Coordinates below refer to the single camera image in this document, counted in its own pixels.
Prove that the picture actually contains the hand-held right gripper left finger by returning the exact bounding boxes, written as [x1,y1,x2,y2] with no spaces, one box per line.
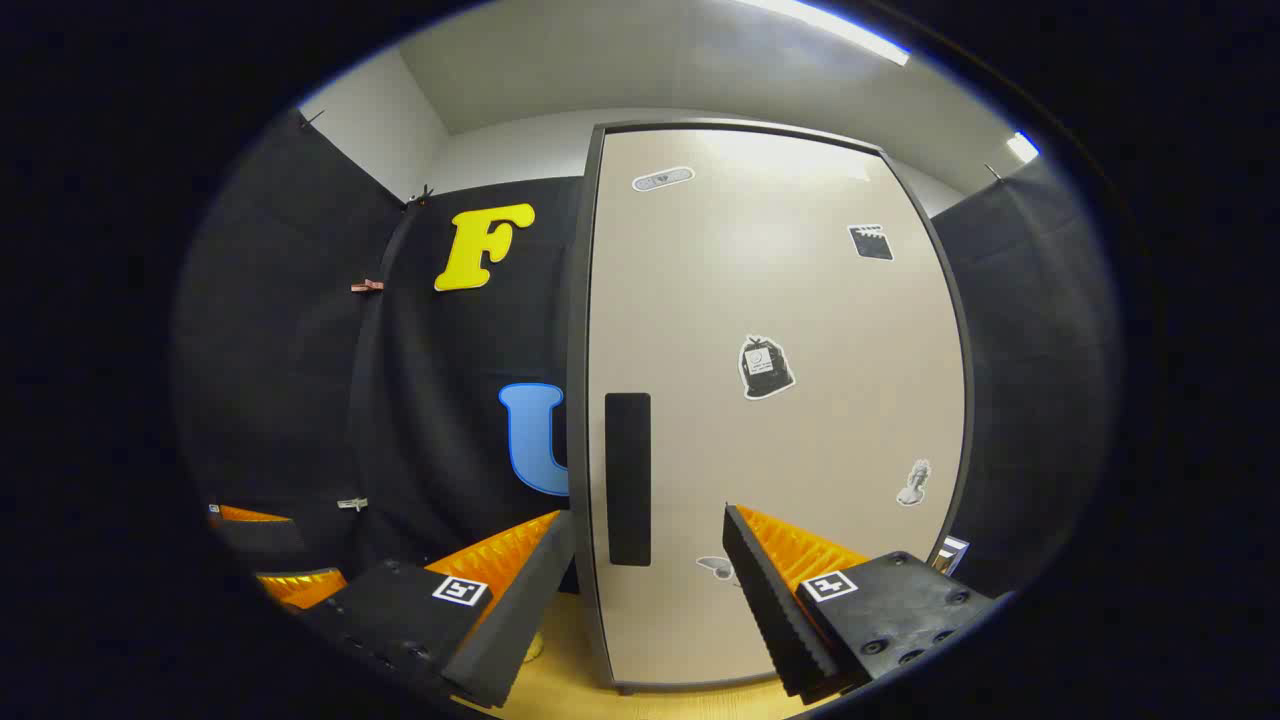
[295,510,578,711]

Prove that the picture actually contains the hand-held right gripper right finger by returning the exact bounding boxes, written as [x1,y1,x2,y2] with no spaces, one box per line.
[722,503,1001,706]

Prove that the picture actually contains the black cabinet door handle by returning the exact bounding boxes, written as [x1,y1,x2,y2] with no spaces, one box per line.
[604,392,653,569]

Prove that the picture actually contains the beige cabinet door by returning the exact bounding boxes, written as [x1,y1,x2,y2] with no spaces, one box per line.
[588,128,967,687]

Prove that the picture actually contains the grey cabinet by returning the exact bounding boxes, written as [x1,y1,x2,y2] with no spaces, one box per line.
[566,119,977,697]

